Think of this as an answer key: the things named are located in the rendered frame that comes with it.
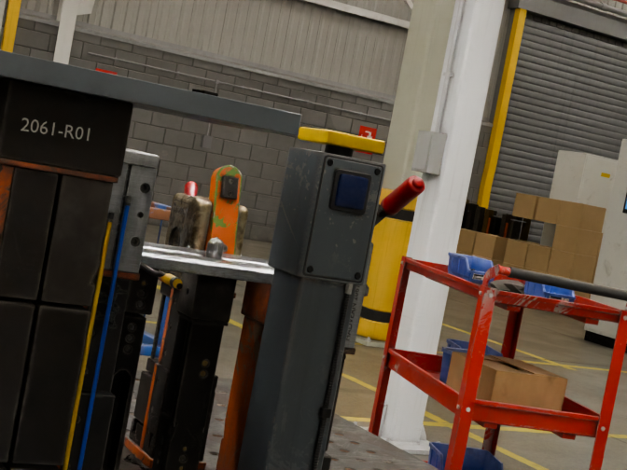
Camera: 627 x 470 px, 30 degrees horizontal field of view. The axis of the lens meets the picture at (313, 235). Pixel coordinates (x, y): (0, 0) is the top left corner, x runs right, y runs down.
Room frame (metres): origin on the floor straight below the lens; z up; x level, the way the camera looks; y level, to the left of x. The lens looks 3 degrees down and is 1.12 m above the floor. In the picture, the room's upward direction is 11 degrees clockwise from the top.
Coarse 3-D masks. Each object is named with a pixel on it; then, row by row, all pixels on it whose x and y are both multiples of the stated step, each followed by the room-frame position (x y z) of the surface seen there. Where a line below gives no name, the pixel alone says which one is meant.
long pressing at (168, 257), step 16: (144, 256) 1.24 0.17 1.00; (160, 256) 1.25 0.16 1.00; (176, 256) 1.26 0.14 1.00; (192, 256) 1.34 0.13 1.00; (224, 256) 1.42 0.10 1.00; (240, 256) 1.46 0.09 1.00; (192, 272) 1.27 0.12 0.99; (208, 272) 1.28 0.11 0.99; (224, 272) 1.29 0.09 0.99; (240, 272) 1.30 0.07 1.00; (256, 272) 1.30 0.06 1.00; (272, 272) 1.32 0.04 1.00; (368, 288) 1.39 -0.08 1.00
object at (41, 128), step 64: (0, 128) 0.89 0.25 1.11; (64, 128) 0.91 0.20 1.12; (128, 128) 0.93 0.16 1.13; (0, 192) 0.89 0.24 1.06; (64, 192) 0.92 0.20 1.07; (0, 256) 0.90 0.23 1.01; (64, 256) 0.92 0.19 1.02; (0, 320) 0.90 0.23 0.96; (64, 320) 0.93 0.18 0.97; (0, 384) 0.91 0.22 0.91; (64, 384) 0.93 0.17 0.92; (0, 448) 0.91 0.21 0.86; (64, 448) 0.93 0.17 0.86
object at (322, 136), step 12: (300, 132) 1.07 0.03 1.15; (312, 132) 1.05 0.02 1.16; (324, 132) 1.03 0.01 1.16; (336, 132) 1.03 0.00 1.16; (324, 144) 1.07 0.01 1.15; (336, 144) 1.03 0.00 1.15; (348, 144) 1.04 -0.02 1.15; (360, 144) 1.04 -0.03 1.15; (372, 144) 1.05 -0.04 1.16; (384, 144) 1.05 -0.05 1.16; (348, 156) 1.06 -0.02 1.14
